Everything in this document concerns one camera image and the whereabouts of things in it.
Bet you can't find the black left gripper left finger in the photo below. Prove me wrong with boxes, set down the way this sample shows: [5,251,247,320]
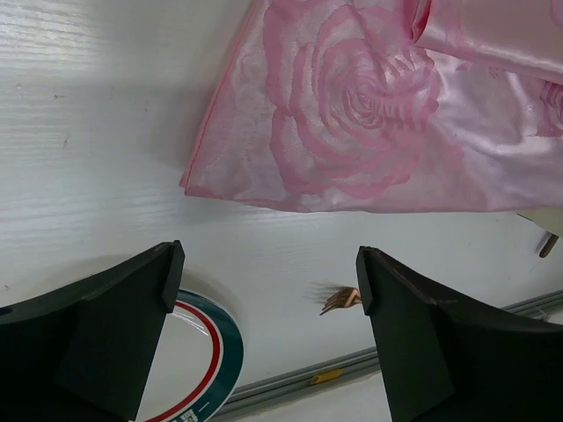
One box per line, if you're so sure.
[1,241,185,421]

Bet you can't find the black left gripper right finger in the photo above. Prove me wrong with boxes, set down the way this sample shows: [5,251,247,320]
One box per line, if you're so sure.
[356,247,562,421]

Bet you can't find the copper fork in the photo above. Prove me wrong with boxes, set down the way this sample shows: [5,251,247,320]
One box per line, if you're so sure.
[320,287,362,316]

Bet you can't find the white plate green red rim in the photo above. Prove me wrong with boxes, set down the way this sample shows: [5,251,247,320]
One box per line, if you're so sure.
[136,289,245,422]

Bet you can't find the brown wooden knife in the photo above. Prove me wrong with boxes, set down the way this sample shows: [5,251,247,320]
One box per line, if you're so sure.
[538,232,559,258]

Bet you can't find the pink rose satin placemat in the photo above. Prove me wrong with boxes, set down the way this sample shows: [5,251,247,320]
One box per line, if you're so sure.
[180,1,562,213]

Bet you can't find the aluminium table edge rail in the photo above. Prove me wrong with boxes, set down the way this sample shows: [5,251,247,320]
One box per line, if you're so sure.
[222,289,563,418]

